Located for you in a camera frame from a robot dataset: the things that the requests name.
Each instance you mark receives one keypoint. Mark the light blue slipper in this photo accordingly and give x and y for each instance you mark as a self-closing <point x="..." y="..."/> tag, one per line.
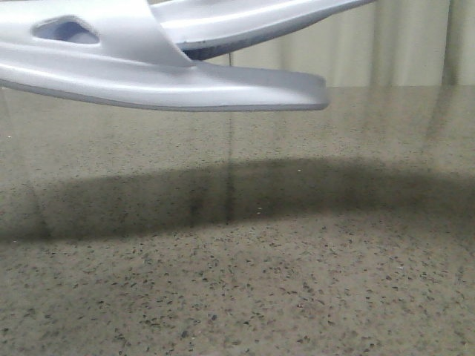
<point x="117" y="53"/>
<point x="207" y="29"/>

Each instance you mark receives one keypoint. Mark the pale green curtain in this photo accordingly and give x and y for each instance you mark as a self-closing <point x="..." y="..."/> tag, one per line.
<point x="386" y="43"/>

